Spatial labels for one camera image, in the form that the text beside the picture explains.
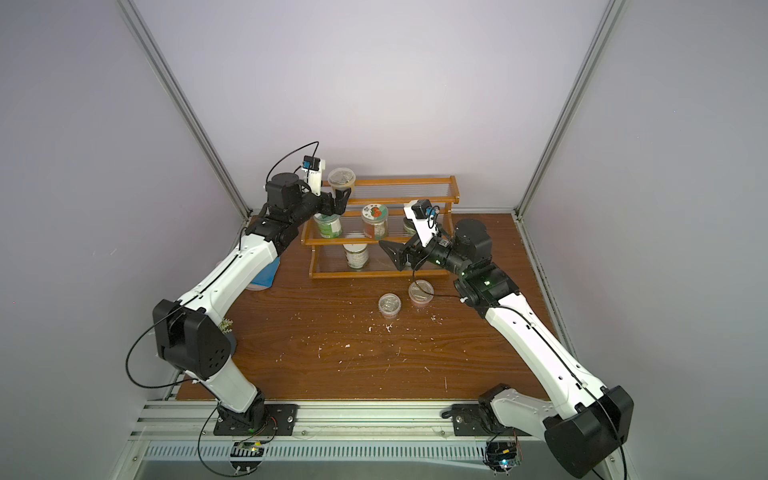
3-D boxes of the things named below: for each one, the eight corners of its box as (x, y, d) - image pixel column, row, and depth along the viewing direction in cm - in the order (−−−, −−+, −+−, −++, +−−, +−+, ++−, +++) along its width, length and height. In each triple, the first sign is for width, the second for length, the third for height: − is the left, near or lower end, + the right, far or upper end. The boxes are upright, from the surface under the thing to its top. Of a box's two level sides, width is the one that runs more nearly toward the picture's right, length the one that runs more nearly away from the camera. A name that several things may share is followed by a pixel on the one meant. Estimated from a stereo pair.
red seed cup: (377, 316, 93) (376, 308, 88) (382, 299, 97) (381, 290, 92) (397, 321, 92) (397, 313, 87) (401, 303, 96) (401, 294, 91)
